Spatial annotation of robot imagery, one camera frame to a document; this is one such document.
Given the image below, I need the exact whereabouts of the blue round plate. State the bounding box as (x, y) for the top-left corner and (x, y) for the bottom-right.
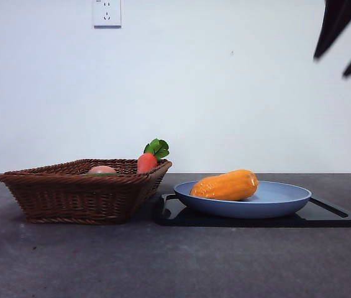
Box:
(173, 179), (312, 219)

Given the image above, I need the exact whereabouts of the yellow corn cob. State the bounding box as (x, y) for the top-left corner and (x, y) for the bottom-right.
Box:
(189, 169), (259, 202)

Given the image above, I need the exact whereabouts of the brown wicker basket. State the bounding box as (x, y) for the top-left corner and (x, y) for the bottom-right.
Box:
(0, 158), (173, 224)

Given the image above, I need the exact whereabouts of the black rectangular tray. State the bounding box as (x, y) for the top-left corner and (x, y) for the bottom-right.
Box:
(152, 192), (351, 228)

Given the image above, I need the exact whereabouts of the orange carrot with green leaves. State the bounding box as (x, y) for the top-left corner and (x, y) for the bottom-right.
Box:
(137, 138), (170, 174)

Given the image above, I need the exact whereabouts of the beige egg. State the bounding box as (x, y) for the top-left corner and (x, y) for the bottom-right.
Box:
(88, 166), (117, 174)

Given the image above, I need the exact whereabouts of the white wall socket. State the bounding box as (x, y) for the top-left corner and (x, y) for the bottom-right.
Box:
(93, 0), (122, 29)

